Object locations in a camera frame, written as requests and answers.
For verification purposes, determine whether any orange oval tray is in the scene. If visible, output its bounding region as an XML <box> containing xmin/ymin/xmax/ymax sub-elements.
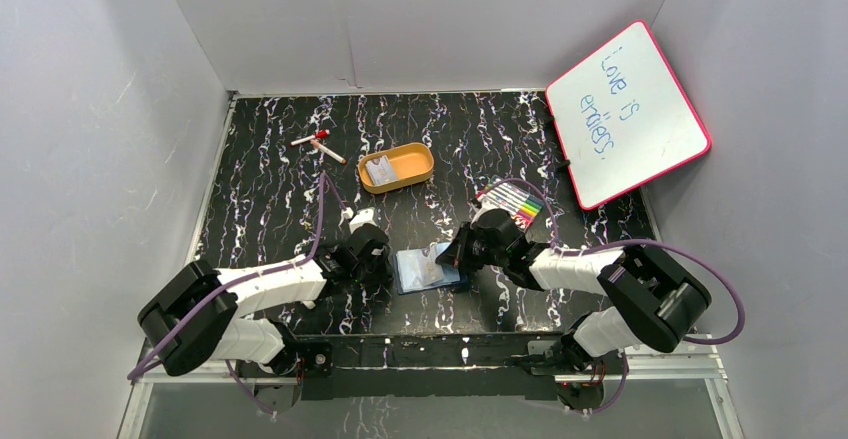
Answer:
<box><xmin>357</xmin><ymin>142</ymin><xmax>435</xmax><ymax>194</ymax></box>

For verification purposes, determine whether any white eraser block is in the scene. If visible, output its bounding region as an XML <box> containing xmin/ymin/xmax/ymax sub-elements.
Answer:
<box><xmin>301</xmin><ymin>299</ymin><xmax>318</xmax><ymax>310</ymax></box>

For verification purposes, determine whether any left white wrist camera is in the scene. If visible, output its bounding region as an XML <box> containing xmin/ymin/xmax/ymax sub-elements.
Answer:
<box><xmin>341</xmin><ymin>207</ymin><xmax>377</xmax><ymax>233</ymax></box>

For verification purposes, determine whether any blue leather card holder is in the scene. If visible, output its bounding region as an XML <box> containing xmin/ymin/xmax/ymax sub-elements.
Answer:
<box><xmin>393</xmin><ymin>243</ymin><xmax>472</xmax><ymax>297</ymax></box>

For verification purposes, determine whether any pink framed whiteboard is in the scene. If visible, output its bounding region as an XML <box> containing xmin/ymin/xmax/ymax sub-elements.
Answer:
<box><xmin>545</xmin><ymin>20</ymin><xmax>712</xmax><ymax>210</ymax></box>

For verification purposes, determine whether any red capped marker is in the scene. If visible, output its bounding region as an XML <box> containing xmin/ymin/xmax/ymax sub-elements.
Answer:
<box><xmin>290</xmin><ymin>129</ymin><xmax>330</xmax><ymax>147</ymax></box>

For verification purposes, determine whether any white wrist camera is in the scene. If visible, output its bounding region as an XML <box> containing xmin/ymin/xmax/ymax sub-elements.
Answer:
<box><xmin>341</xmin><ymin>207</ymin><xmax>377</xmax><ymax>233</ymax></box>
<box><xmin>472</xmin><ymin>191</ymin><xmax>506</xmax><ymax>222</ymax></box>

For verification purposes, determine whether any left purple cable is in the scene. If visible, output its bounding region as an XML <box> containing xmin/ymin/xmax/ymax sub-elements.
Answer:
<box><xmin>127</xmin><ymin>172</ymin><xmax>356</xmax><ymax>417</ymax></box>

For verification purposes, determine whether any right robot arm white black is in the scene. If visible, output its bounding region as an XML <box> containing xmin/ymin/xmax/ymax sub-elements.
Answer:
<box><xmin>434</xmin><ymin>209</ymin><xmax>712</xmax><ymax>373</ymax></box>

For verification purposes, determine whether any pack of coloured markers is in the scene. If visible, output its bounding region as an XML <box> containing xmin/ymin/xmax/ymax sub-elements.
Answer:
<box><xmin>476</xmin><ymin>176</ymin><xmax>544</xmax><ymax>231</ymax></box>

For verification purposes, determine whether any white marker pen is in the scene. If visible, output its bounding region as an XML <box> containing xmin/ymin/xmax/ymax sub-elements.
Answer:
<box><xmin>310</xmin><ymin>139</ymin><xmax>347</xmax><ymax>164</ymax></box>

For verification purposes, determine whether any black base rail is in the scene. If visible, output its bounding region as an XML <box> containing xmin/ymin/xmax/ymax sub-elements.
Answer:
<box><xmin>234</xmin><ymin>332</ymin><xmax>627</xmax><ymax>412</ymax></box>

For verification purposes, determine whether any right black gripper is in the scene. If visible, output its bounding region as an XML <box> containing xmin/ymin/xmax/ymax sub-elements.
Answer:
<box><xmin>436</xmin><ymin>222</ymin><xmax>507</xmax><ymax>272</ymax></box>

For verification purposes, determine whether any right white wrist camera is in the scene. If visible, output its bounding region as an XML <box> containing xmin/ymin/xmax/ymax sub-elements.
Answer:
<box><xmin>472</xmin><ymin>191</ymin><xmax>506</xmax><ymax>222</ymax></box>

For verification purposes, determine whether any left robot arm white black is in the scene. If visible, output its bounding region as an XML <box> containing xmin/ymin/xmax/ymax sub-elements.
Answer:
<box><xmin>137</xmin><ymin>224</ymin><xmax>392</xmax><ymax>376</ymax></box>

